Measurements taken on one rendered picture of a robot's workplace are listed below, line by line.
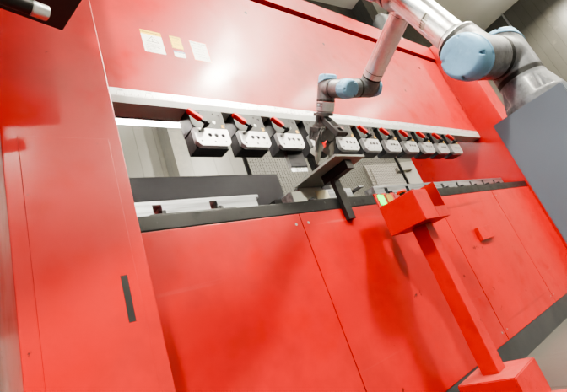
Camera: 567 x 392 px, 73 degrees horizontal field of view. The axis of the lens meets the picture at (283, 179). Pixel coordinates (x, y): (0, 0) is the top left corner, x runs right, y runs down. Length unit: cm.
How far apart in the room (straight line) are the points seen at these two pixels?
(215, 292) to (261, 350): 20
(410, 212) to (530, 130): 55
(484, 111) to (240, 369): 299
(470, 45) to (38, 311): 110
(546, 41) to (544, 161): 1032
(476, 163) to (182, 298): 295
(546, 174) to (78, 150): 112
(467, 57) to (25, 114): 106
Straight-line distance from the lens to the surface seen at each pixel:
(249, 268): 117
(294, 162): 171
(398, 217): 152
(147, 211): 125
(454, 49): 111
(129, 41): 165
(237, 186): 215
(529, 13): 1171
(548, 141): 112
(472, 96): 366
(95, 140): 105
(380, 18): 390
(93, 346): 87
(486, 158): 358
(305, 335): 123
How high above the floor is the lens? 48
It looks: 20 degrees up
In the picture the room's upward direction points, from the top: 21 degrees counter-clockwise
